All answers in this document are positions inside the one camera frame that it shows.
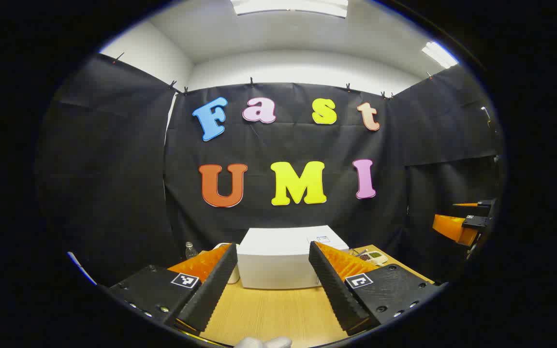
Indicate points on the row of backdrop clips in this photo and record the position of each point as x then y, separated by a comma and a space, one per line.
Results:
252, 81

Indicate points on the white divided snack tray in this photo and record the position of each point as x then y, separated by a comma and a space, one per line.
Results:
374, 257

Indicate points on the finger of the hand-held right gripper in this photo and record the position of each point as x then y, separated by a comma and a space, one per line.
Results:
486, 203
452, 229

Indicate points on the white toaster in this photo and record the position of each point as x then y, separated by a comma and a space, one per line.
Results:
235, 278

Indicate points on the black backdrop cloth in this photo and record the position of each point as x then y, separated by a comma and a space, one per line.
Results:
283, 145

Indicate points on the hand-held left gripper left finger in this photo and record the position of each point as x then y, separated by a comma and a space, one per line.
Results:
213, 290

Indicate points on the white microwave oven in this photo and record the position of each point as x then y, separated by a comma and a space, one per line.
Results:
278, 261

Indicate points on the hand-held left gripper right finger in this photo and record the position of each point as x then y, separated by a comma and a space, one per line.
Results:
334, 290

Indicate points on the clear water bottle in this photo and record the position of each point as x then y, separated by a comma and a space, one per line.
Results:
190, 251

